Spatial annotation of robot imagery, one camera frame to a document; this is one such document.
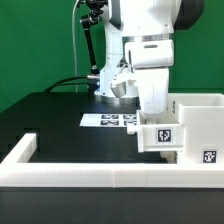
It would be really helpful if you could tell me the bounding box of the black cable bundle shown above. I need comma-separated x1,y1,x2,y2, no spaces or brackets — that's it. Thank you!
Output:
43,75,100,94

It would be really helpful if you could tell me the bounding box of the white front drawer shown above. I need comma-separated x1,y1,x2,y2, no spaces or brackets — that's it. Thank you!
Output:
127,110,185,153

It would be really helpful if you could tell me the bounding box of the white drawer cabinet box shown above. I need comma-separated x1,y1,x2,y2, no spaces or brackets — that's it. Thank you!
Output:
168,93,224,165

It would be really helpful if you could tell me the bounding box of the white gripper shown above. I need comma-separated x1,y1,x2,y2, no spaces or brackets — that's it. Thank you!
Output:
111,67,169,116

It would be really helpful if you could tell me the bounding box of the printed marker sheet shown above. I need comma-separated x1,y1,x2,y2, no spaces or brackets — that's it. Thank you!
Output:
80,113,137,127

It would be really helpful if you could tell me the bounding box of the white U-shaped table fence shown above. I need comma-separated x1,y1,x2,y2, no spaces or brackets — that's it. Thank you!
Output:
0,133,224,188

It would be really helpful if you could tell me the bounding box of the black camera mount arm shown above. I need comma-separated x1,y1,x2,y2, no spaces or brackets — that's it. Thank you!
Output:
80,9,103,94

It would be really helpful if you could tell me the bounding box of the white hanging cable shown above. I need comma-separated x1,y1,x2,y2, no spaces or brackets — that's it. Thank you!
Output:
71,0,82,94

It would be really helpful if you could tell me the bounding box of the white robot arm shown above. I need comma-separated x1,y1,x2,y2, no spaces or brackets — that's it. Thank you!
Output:
96,0,204,118

